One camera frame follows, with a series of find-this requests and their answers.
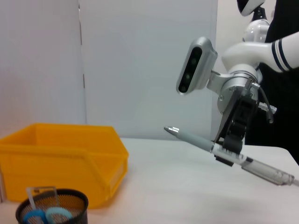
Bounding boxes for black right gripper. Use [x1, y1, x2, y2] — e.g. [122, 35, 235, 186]
[214, 88, 259, 168]

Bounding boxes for grey and clear pen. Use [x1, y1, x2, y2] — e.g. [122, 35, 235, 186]
[164, 126, 299, 187]

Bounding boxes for transparent plastic ruler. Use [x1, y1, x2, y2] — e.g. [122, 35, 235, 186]
[26, 186, 59, 210]

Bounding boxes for blue and teal scissors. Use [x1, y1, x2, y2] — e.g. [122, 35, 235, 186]
[22, 207, 73, 224]

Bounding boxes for glossy white robot shoulder shell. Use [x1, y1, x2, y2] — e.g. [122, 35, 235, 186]
[242, 20, 271, 44]

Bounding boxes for black mesh pen holder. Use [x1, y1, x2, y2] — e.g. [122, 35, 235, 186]
[15, 189, 89, 224]

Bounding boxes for yellow plastic bin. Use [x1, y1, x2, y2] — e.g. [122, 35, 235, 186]
[0, 123, 129, 210]

